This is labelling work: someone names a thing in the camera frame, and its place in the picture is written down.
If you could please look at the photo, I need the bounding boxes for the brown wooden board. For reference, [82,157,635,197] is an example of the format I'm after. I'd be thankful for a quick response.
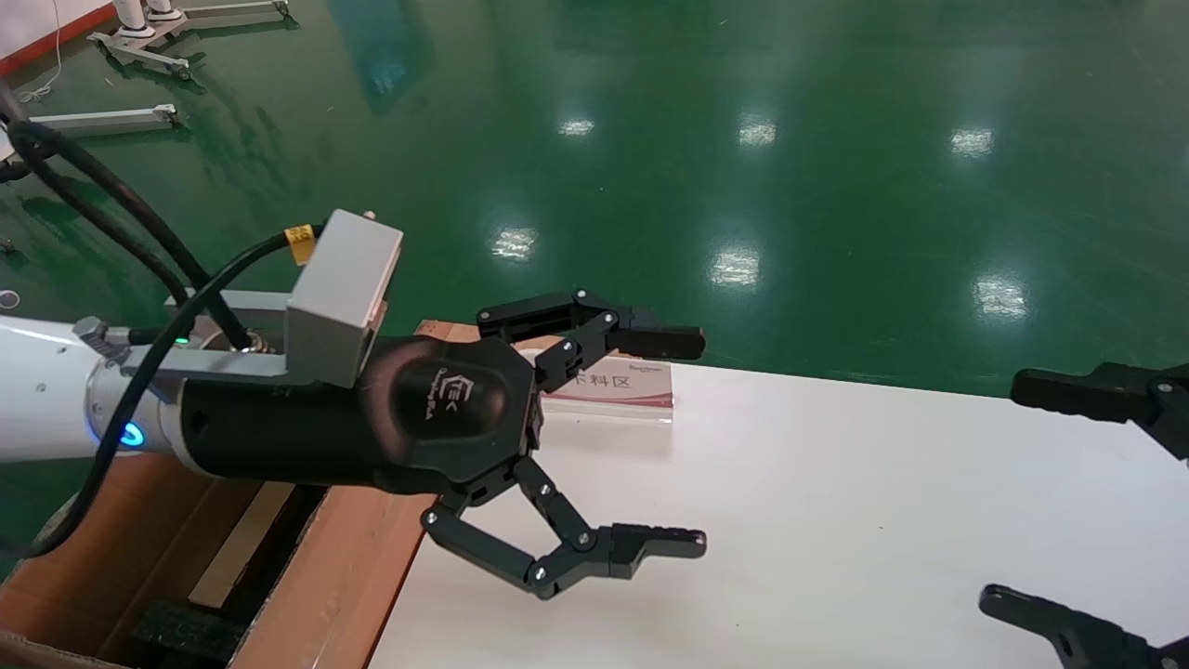
[413,319,644,365]

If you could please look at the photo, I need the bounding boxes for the large cardboard box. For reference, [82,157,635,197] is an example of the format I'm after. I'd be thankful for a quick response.
[0,453,438,669]

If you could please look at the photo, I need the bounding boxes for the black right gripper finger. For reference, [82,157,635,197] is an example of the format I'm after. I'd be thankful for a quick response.
[1010,364,1189,463]
[977,585,1189,669]

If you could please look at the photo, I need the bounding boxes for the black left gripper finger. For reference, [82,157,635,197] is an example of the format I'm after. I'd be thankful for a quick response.
[477,288,707,396]

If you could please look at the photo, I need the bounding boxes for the acrylic sign with red stripe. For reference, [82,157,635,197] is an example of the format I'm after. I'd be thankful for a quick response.
[542,358,676,426]

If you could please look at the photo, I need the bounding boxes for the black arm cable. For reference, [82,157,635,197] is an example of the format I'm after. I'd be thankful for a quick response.
[0,121,321,558]

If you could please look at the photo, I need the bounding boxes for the black foam block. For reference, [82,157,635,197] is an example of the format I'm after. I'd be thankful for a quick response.
[130,599,244,662]

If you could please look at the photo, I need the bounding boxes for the small cardboard box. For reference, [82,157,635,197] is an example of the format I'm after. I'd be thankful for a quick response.
[186,480,296,610]

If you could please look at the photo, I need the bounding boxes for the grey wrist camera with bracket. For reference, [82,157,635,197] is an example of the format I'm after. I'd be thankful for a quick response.
[167,208,405,389]

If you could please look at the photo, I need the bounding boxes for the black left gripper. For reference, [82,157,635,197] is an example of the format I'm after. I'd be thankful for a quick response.
[176,334,709,600]

